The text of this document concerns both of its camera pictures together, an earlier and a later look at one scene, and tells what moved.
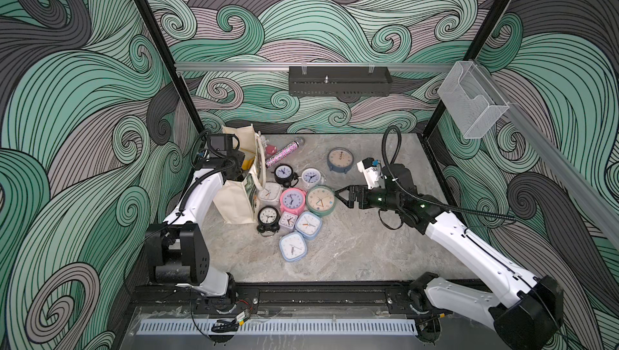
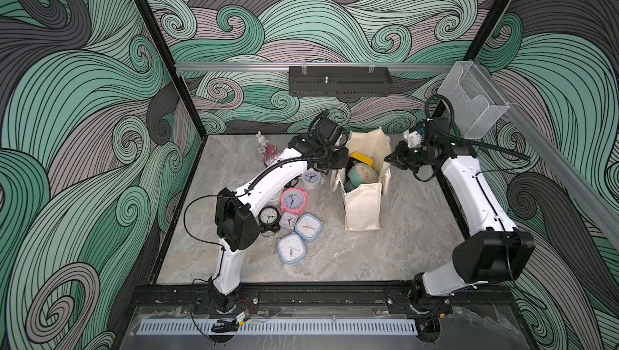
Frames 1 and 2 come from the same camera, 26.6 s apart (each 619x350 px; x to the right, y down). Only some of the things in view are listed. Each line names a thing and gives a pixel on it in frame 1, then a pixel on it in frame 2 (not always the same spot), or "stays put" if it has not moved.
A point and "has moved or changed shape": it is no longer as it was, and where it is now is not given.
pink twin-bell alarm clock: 293,199 stays put
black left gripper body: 238,156 -> 334,160
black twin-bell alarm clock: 268,219 stays put
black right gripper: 354,190 -> 397,156
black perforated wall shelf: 339,81 stays put
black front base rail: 334,297 stays put
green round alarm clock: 321,200 has moved or changed shape
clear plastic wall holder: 472,99 stays put
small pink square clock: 287,221 stays put
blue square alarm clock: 292,247 stays put
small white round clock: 312,177 stays put
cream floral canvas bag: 237,201 -> 337,180
